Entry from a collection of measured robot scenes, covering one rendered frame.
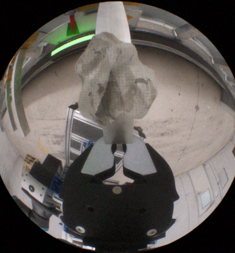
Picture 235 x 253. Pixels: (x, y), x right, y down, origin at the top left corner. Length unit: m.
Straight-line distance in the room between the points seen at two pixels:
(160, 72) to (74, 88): 0.97
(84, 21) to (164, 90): 1.00
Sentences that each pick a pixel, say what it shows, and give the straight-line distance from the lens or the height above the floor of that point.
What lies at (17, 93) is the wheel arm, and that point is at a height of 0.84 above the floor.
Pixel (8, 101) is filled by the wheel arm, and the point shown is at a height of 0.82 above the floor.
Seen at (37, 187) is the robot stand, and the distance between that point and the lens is 0.42.
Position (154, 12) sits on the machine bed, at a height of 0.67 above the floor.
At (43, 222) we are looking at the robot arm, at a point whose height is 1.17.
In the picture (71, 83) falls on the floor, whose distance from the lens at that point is 1.09.
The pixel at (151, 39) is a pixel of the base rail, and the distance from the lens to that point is 0.35.
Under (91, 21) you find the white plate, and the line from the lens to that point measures 0.26.
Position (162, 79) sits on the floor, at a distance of 1.04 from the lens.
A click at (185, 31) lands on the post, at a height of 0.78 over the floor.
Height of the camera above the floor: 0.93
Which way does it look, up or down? 60 degrees down
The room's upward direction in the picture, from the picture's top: 177 degrees counter-clockwise
